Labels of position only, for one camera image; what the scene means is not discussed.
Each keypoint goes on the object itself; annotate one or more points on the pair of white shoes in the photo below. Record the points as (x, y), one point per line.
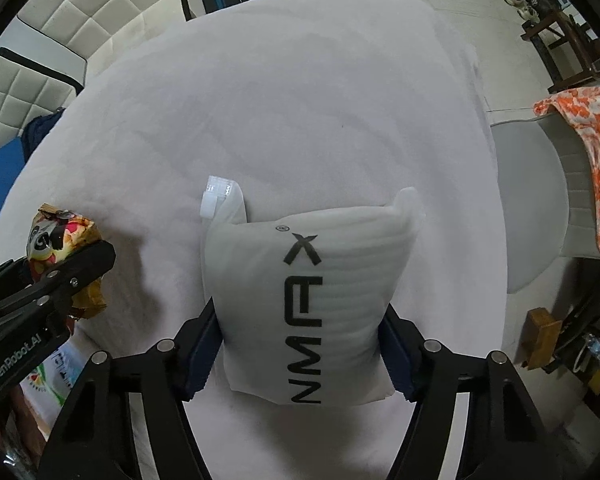
(522, 5)

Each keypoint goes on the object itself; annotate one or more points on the white printed bag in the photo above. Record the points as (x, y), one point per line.
(52, 385)

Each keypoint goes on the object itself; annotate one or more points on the dark blue cloth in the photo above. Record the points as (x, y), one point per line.
(42, 135)

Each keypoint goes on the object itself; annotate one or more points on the white NMAX pouch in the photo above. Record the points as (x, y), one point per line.
(305, 305)

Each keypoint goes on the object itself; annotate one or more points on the panda print snack packet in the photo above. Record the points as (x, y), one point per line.
(55, 232)

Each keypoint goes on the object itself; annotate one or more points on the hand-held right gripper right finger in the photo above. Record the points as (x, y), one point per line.
(397, 362)

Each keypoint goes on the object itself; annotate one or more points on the white quilted sofa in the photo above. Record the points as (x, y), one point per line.
(95, 5)

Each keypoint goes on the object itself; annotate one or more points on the small wooden box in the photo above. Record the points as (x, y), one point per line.
(542, 340)

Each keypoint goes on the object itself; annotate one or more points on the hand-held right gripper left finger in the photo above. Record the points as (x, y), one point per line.
(200, 360)

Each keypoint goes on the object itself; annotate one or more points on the orange floral cloth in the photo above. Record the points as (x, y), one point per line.
(597, 130)

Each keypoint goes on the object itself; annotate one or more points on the white bed blanket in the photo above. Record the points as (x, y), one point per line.
(280, 110)

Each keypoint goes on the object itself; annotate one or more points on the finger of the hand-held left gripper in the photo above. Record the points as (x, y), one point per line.
(62, 321)
(82, 267)

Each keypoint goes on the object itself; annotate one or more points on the white quilted cushion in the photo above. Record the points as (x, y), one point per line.
(20, 95)

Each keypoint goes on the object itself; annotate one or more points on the dark wooden stool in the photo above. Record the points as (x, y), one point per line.
(575, 45)

